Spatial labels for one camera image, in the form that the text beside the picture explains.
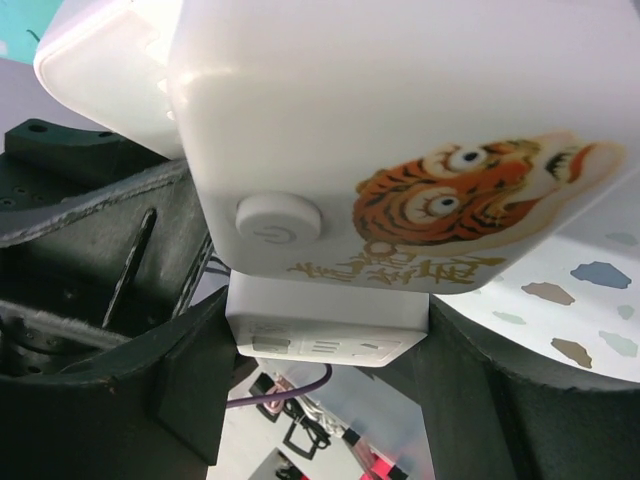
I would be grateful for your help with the white cartoon sticker adapter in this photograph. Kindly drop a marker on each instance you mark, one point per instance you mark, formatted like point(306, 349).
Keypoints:
point(418, 146)

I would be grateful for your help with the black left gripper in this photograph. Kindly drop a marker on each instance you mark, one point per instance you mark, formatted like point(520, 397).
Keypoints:
point(88, 261)

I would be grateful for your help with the white socket adapter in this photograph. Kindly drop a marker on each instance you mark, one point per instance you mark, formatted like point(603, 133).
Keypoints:
point(106, 60)

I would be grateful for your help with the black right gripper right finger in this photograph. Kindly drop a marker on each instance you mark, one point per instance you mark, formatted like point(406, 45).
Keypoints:
point(493, 409)

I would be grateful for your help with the light blue triangular item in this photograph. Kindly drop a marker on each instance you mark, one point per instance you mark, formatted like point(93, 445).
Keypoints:
point(22, 24)

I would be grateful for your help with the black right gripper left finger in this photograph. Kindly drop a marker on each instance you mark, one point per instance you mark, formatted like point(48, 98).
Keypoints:
point(152, 408)

